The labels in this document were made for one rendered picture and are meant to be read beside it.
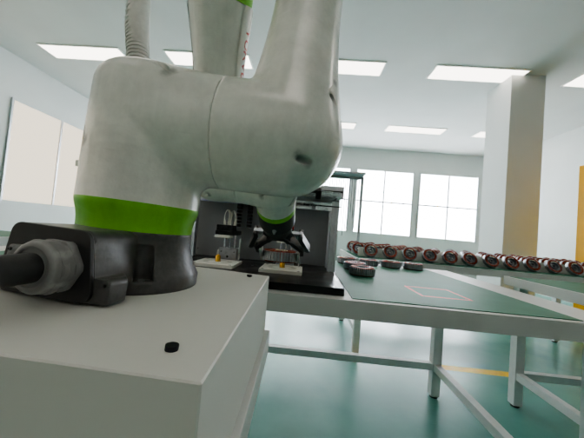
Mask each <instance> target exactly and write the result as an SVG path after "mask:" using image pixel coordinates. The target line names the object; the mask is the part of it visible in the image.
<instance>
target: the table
mask: <svg viewBox="0 0 584 438"><path fill-rule="evenodd" d="M350 244H352V245H351V246H352V247H351V246H350ZM356 246H358V247H363V253H364V255H365V256H358V255H357V254H358V249H357V248H358V247H356ZM369 248H371V249H369ZM347 249H348V250H346V249H340V254H341V255H342V256H347V257H354V258H355V259H356V261H357V262H359V259H360V258H369V259H376V260H377V261H379V262H378V264H380V265H381V260H390V261H397V262H400V263H401V267H402V263H403V262H417V263H421V264H422V265H423V268H424V269H437V270H447V271H449V272H453V273H456V274H465V275H484V276H493V277H503V278H504V276H514V277H524V278H534V279H543V280H554V281H564V282H582V283H584V276H583V275H582V274H583V273H584V269H583V267H584V262H579V261H573V260H567V259H564V258H562V259H555V258H551V259H550V258H548V257H543V258H541V257H537V256H530V255H529V256H527V257H525V256H522V255H503V254H500V253H495V254H489V253H486V252H482V251H480V252H478V253H477V254H476V255H475V254H473V253H471V252H470V251H467V250H463V251H462V252H461V253H460V254H461V259H462V262H463V263H464V264H465V265H456V264H455V263H456V262H457V261H458V253H457V252H456V251H455V250H452V249H447V250H445V252H444V253H443V254H442V256H441V258H442V259H443V261H444V262H445V263H436V262H434V261H436V259H437V254H439V253H441V251H440V250H438V249H437V248H431V249H425V250H424V249H422V248H421V247H420V246H419V247H418V246H415V247H406V245H390V244H389V243H383V244H379V243H377V244H376V243H374V242H365V243H363V242H359V241H350V242H348V243H347ZM351 249H352V252H354V253H351ZM378 249H383V251H382V253H383V254H384V255H385V256H386V257H387V258H378V257H375V256H376V255H377V253H378ZM388 249H390V250H389V251H388ZM369 250H371V251H369ZM373 250H374V252H373ZM397 250H402V256H403V257H404V258H405V259H406V260H397V259H394V258H396V256H397V254H398V252H397ZM392 251H393V254H392ZM407 251H409V252H407ZM421 251H422V253H421V257H422V259H423V260H424V261H425V262H418V261H414V259H415V258H416V257H417V252H421ZM387 252H388V253H387ZM389 252H391V253H389ZM370 253H373V254H370ZM408 253H409V254H410V255H409V254H408ZM427 253H428V254H427ZM412 254H413V255H412ZM426 254H427V255H426ZM428 255H430V256H428ZM447 255H448V256H447ZM410 256H412V257H410ZM476 256H481V257H483V258H482V261H483V262H484V264H485V265H486V266H487V268H485V267H475V264H477V263H478V260H477V257H476ZM431 257H432V259H429V258H431ZM449 257H450V258H449ZM466 257H468V258H466ZM452 258H453V259H452ZM488 258H489V260H488ZM497 258H501V259H502V263H503V265H504V266H505V267H506V268H507V269H496V268H497V267H498V266H499V265H500V261H499V260H498V259H497ZM450 260H452V261H450ZM508 260H509V261H508ZM518 260H519V261H523V266H524V267H525V268H527V270H528V271H524V270H516V269H518V268H519V267H520V263H519V261H518ZM540 262H542V263H544V267H545V269H547V271H548V272H549V273H544V272H537V271H539V270H541V265H540ZM492 263H493V264H492ZM550 263H552V264H551V265H550ZM466 265H467V266H466ZM512 265H514V266H512ZM561 265H565V269H566V271H567V272H568V273H569V274H570V275H563V274H559V273H560V272H562V266H561ZM576 270H577V272H576ZM348 322H349V324H350V327H351V328H352V330H353V331H352V343H351V352H352V353H359V342H360V331H361V320H352V319H348Z"/></svg>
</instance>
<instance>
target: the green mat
mask: <svg viewBox="0 0 584 438"><path fill-rule="evenodd" d="M373 268H374V269H375V275H374V276H372V277H366V276H358V275H351V274H350V273H349V269H345V268H344V267H343V263H339V262H337V261H335V272H334V273H335V275H336V276H337V277H338V279H339V280H340V282H341V283H342V285H343V287H344V288H345V289H346V290H347V291H348V293H349V295H350V296H351V298H352V299H357V300H366V301H375V302H392V303H401V304H411V305H420V306H429V307H438V308H447V309H464V310H473V311H482V312H491V313H501V314H510V315H527V316H536V317H545V318H554V319H563V320H572V321H581V322H583V321H582V320H580V319H577V318H574V317H572V316H569V315H563V314H561V313H558V312H555V311H553V310H550V309H545V308H543V307H540V306H537V305H534V304H532V303H528V302H524V301H521V300H518V299H515V298H513V297H510V296H507V295H503V294H500V293H497V292H494V291H491V290H488V289H484V288H481V287H478V286H475V285H473V284H470V283H467V282H463V281H459V280H456V279H454V278H451V277H448V276H445V275H441V274H438V273H435V272H433V271H430V270H427V269H424V270H422V271H419V270H411V269H404V268H403V267H400V268H399V269H392V268H385V267H382V266H381V265H378V266H377V267H373ZM405 286H411V287H409V288H411V289H412V290H411V289H408V288H406V287H405ZM417 287H420V288H417ZM426 288H430V289H426ZM444 289H447V290H444ZM413 290H414V291H416V292H418V293H419V294H421V295H426V296H421V295H419V294H417V293H415V292H414V291H413ZM448 290H449V291H452V292H454V293H455V294H454V293H452V292H449V291H448ZM456 294H458V295H456ZM460 295H462V296H464V297H466V298H468V299H470V300H472V301H466V300H468V299H466V298H464V297H462V296H460ZM430 296H435V297H430ZM439 297H445V298H439ZM448 298H454V299H448ZM457 299H463V300H457Z"/></svg>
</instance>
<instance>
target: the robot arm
mask: <svg viewBox="0 0 584 438"><path fill-rule="evenodd" d="M342 3H343V0H275V8H274V11H273V16H272V19H271V23H270V26H269V32H268V35H267V38H266V42H265V44H264V47H263V51H262V55H261V58H260V61H259V63H258V66H257V69H256V71H255V74H254V76H253V77H251V78H243V77H244V69H245V62H246V56H247V49H248V43H249V33H250V28H251V23H252V18H253V14H254V11H253V10H252V6H253V0H188V2H187V7H188V14H189V29H190V38H191V49H192V61H193V69H188V68H184V67H180V66H176V65H174V64H170V63H164V62H160V61H157V60H152V59H148V58H143V57H138V56H115V57H112V58H109V59H107V60H105V61H103V62H102V63H100V64H99V65H98V66H97V68H96V70H95V72H94V75H93V79H92V84H91V89H90V97H89V102H88V107H87V112H86V117H85V123H84V128H83V139H82V144H81V149H80V155H79V160H78V167H77V173H76V182H75V188H74V194H73V201H74V205H75V213H76V214H75V223H74V224H68V223H46V222H18V223H16V224H15V225H14V226H13V227H12V230H11V232H10V237H9V240H8V242H7V245H6V248H5V251H4V254H3V255H0V289H2V290H5V291H10V292H16V293H20V294H26V295H34V296H39V297H44V298H49V299H54V300H58V301H64V302H73V303H88V304H94V305H100V306H105V307H107V306H109V305H112V304H115V303H118V302H122V301H124V299H125V296H126V295H160V294H167V293H173V292H177V291H181V290H185V289H189V288H191V287H193V286H194V285H195V284H196V278H197V273H198V272H197V270H196V266H195V264H194V262H193V258H192V254H191V244H190V243H191V233H192V229H193V226H194V223H195V220H196V218H197V216H198V212H199V206H200V200H201V197H202V198H204V199H206V200H209V201H213V202H236V203H242V204H247V205H251V206H255V207H256V208H257V213H258V218H259V223H260V225H261V227H262V228H261V229H260V228H259V226H257V225H255V227H254V232H253V235H252V236H251V238H250V242H249V247H250V248H253V247H254V248H255V251H256V252H257V253H259V254H260V258H261V260H262V253H263V245H265V244H266V243H270V242H272V241H280V242H285V243H286V244H287V245H288V244H289V245H290V246H291V247H293V248H294V249H295V250H297V263H299V262H300V256H303V252H306V253H309V248H310V245H309V242H308V240H307V239H306V237H305V235H304V234H303V229H299V231H294V230H292V228H293V227H294V225H295V202H296V198H297V197H298V196H304V195H307V194H308V193H311V192H313V191H315V190H316V189H318V188H320V187H321V186H322V185H323V184H324V183H325V182H326V181H327V180H328V179H329V178H330V177H331V176H332V175H333V173H334V171H335V169H336V167H337V165H338V163H339V161H340V158H341V155H342V144H343V137H342V119H341V107H340V91H339V38H340V26H341V16H342ZM261 233H263V234H264V236H262V237H261V238H259V239H257V238H258V236H260V234H261ZM293 236H295V237H296V238H294V237H293Z"/></svg>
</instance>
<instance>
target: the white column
mask: <svg viewBox="0 0 584 438"><path fill-rule="evenodd" d="M545 94H546V76H533V75H525V76H520V75H512V76H510V77H509V78H507V79H506V80H505V81H503V82H502V83H499V84H498V85H497V86H495V87H494V88H493V89H491V90H490V91H489V92H488V101H487V116H486V131H485V146H484V161H483V175H482V190H481V219H480V234H479V248H478V252H480V251H482V252H486V253H489V254H495V253H500V254H503V255H507V256H509V255H516V256H525V257H527V256H537V246H538V228H539V212H540V194H541V162H542V144H543V128H544V110H545ZM476 280H480V281H483V282H488V283H492V284H494V285H498V286H501V287H504V288H507V289H512V290H514V287H513V286H509V285H507V284H503V280H504V278H503V277H493V276H484V275H478V276H477V277H476Z"/></svg>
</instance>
